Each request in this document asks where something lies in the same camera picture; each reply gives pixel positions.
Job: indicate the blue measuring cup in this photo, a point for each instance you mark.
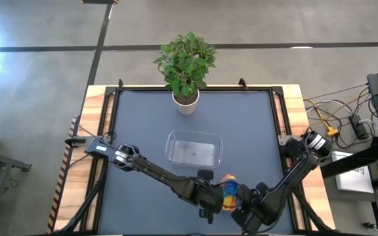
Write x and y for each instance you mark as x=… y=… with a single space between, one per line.
x=231 y=189

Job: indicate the orange measuring cup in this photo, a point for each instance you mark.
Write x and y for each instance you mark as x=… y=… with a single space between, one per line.
x=228 y=177

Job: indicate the black power strip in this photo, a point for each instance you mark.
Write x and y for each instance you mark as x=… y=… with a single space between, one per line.
x=359 y=128

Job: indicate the grey-blue table mat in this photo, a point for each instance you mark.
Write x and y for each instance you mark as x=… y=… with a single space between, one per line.
x=149 y=111

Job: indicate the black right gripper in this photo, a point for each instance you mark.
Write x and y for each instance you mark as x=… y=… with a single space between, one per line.
x=253 y=204

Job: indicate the potted plant in white pot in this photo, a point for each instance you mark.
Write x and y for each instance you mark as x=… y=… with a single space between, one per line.
x=185 y=65

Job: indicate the black diagonal beam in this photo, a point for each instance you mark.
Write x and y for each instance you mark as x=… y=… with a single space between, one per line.
x=356 y=162

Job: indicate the yellow measuring cup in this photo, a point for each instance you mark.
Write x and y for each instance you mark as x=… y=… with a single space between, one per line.
x=230 y=200

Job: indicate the black table frame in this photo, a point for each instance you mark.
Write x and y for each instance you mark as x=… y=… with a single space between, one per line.
x=287 y=108

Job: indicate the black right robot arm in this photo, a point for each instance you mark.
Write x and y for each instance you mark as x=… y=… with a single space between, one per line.
x=294 y=177

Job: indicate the clear plastic basket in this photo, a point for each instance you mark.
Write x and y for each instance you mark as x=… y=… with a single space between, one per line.
x=194 y=154

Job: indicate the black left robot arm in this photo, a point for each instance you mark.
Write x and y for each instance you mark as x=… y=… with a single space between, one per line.
x=153 y=168

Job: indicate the white box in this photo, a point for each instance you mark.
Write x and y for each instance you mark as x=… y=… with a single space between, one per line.
x=353 y=178

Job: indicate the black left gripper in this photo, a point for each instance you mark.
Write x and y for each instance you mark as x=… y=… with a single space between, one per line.
x=207 y=198

